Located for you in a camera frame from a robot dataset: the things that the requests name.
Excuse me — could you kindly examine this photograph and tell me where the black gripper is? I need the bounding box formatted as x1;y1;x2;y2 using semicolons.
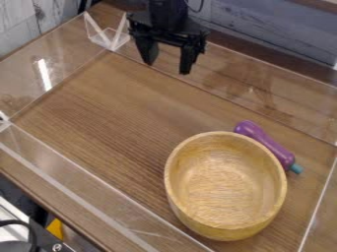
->
126;11;210;75

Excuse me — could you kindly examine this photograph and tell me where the purple toy eggplant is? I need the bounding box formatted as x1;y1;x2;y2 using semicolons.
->
234;120;302;174

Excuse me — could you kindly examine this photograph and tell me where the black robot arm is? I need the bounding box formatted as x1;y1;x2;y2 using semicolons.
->
126;0;210;75

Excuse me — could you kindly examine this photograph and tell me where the brown wooden bowl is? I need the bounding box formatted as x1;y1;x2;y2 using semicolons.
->
163;131;287;241

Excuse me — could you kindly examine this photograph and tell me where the black device with screw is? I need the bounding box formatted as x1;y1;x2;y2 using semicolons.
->
0;229;77;252

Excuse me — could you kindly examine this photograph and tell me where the clear acrylic corner bracket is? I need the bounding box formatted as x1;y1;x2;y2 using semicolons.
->
83;13;130;52

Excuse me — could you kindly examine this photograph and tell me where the clear acrylic tray wall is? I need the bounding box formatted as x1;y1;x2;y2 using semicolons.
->
0;18;337;252

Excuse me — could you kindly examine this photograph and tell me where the black cable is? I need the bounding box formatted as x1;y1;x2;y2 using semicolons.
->
0;220;41;252

